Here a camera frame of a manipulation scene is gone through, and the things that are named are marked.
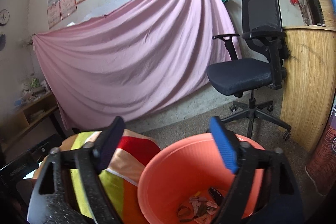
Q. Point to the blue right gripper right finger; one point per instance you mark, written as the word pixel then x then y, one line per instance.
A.
pixel 278 200

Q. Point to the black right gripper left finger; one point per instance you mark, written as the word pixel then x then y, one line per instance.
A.
pixel 53 199

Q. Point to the trash pieces in basin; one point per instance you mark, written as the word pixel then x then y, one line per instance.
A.
pixel 201 207

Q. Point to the colourful patchwork table cloth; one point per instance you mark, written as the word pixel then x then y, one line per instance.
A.
pixel 120 180

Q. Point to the wooden shelf desk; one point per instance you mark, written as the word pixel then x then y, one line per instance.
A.
pixel 26 119

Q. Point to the orange plastic basin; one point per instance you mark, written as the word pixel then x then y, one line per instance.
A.
pixel 176 173

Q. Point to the clutter pile on shelf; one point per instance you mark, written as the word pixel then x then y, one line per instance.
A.
pixel 32 90

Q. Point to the pink hanging sheet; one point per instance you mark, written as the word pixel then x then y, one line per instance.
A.
pixel 136 60

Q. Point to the wooden cabinet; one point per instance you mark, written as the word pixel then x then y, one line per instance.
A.
pixel 309 87

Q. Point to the black office chair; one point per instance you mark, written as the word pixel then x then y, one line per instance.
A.
pixel 263 33

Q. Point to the black object hung on wall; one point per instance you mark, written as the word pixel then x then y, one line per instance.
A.
pixel 2 41

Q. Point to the round wall clock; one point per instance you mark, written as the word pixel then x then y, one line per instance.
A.
pixel 4 17

